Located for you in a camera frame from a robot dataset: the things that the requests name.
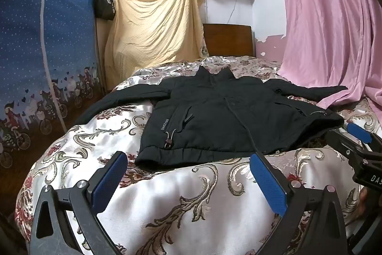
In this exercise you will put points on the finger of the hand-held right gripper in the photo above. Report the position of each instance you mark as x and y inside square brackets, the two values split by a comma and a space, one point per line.
[343, 143]
[359, 131]

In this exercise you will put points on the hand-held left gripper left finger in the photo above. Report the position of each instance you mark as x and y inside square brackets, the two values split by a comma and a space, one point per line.
[109, 180]

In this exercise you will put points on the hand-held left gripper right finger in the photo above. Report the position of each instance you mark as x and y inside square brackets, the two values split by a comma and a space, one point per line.
[268, 183]

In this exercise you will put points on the black padded jacket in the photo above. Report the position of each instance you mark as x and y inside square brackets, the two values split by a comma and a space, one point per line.
[215, 114]

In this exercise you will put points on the person's right hand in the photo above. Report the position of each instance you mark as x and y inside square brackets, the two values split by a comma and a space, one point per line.
[364, 204]

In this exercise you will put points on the floral satin bedspread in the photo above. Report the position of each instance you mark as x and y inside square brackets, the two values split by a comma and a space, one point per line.
[167, 198]

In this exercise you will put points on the pink curtain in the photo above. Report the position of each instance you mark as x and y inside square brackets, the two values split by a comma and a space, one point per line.
[322, 19]

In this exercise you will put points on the brown wooden headboard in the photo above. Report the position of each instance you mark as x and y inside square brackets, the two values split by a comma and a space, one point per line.
[229, 40]

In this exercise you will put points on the blue printed fabric wardrobe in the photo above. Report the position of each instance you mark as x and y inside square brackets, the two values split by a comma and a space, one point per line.
[29, 49]

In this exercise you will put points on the yellow hanging sheet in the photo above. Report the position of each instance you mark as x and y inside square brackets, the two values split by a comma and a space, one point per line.
[149, 25]

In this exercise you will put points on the black tote bag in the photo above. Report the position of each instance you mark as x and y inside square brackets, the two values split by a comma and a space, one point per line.
[104, 7]

